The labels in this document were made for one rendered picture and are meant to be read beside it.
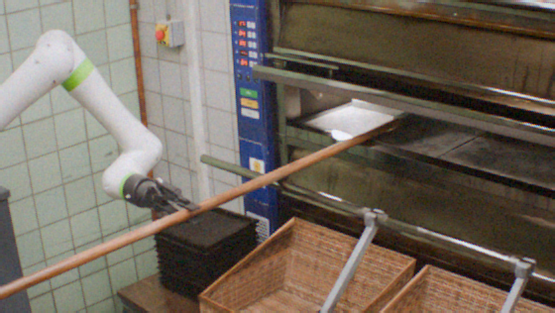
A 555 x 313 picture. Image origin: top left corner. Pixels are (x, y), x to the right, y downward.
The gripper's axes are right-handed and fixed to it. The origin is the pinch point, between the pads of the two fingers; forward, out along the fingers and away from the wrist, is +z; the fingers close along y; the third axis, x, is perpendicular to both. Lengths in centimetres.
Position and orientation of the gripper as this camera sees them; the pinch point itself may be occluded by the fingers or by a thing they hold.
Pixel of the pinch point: (189, 212)
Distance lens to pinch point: 216.5
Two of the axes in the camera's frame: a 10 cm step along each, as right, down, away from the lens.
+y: 0.6, 9.4, 3.4
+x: -7.1, 2.8, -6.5
